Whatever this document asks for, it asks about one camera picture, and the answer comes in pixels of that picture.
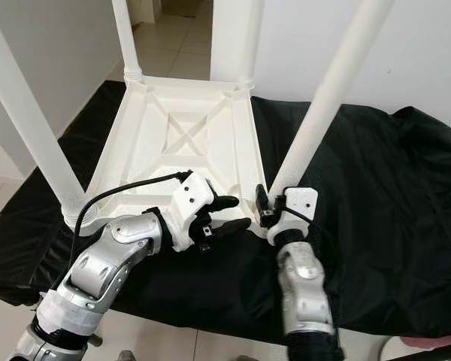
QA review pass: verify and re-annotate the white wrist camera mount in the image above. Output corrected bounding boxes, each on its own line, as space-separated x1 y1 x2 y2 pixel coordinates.
169 171 217 253
269 187 319 245

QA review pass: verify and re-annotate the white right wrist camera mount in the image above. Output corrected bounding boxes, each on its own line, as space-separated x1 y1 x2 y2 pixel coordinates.
269 187 319 245

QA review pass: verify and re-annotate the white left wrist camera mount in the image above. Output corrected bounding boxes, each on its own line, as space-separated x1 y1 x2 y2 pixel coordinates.
169 171 217 253

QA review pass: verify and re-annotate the pink round stool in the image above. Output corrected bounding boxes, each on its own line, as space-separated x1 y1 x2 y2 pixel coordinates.
398 336 451 348

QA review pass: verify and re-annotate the black cloth table cover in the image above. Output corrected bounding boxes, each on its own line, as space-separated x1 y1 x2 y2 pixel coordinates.
0 79 451 339

